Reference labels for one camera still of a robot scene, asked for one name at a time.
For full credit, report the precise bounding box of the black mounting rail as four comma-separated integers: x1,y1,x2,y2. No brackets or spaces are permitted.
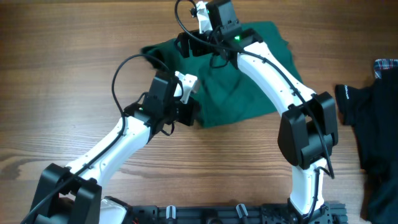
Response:
102,195,348,224

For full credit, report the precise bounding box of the plaid fabric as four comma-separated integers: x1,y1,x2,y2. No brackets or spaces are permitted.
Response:
373,58,398,78

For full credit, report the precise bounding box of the green cloth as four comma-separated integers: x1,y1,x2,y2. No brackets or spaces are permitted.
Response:
141,21,303,129

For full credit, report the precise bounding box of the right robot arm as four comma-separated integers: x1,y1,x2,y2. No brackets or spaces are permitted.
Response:
174,29,338,223

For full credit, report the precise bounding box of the black garment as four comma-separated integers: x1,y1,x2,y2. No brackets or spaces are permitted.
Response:
335,68,397,223

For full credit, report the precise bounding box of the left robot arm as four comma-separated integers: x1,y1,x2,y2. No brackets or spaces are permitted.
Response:
23,71,199,223

